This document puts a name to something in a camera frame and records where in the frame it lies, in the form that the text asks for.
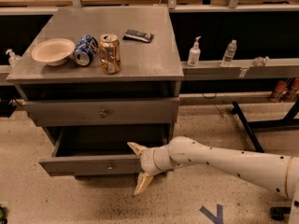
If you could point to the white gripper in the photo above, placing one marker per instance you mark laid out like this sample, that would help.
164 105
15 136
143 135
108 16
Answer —
147 162

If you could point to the grey drawer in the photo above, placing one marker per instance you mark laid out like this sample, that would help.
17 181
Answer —
103 111
100 150

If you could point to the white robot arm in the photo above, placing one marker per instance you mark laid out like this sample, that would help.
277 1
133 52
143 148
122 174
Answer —
278 173

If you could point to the grey top drawer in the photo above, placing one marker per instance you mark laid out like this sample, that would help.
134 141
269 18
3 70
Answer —
103 111

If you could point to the grey wooden drawer cabinet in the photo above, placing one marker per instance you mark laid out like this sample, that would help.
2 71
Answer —
148 70

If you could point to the orange soda can upright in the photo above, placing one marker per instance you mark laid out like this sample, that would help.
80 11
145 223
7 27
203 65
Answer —
109 52

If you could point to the white pump lotion bottle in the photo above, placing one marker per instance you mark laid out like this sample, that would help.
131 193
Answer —
194 53

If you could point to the blue soda can lying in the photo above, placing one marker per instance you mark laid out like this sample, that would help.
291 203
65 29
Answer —
85 50

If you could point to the dark snack bar wrapper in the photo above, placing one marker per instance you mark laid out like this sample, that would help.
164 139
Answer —
138 36

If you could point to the white bowl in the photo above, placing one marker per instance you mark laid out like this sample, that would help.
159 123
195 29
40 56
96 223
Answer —
53 52

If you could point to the clear water bottle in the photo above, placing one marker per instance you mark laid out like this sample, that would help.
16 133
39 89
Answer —
229 54

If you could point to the crumpled white paper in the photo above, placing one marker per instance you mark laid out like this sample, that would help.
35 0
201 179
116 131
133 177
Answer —
261 61

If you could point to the orange bottle left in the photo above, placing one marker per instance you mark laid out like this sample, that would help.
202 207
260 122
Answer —
278 91

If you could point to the orange bottle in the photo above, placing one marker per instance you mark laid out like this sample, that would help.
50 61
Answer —
278 91
292 90

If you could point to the orange bottle right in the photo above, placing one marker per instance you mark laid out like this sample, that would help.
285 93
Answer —
292 90

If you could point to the black metal stand frame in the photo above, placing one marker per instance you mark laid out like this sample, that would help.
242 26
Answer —
289 122

